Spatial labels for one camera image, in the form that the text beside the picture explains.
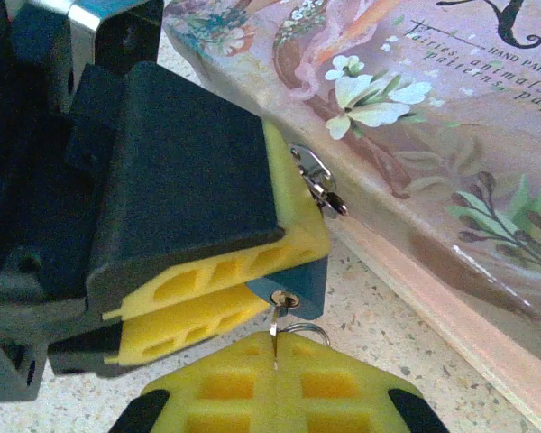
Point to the silver keyring clasp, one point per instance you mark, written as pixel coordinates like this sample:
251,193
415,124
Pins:
313,162

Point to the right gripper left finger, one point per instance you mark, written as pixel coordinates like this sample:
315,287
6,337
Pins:
216,397

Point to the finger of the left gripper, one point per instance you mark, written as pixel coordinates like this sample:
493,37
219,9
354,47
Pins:
162,331
185,180

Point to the small silver key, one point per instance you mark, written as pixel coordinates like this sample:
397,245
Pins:
275,325

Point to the pink floral printed box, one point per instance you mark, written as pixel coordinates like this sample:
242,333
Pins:
433,158

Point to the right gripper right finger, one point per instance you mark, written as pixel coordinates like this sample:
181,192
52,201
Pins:
333,397

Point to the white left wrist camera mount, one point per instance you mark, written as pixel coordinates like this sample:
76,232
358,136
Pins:
9,365

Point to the small blue padlock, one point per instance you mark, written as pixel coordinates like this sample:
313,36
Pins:
304,282

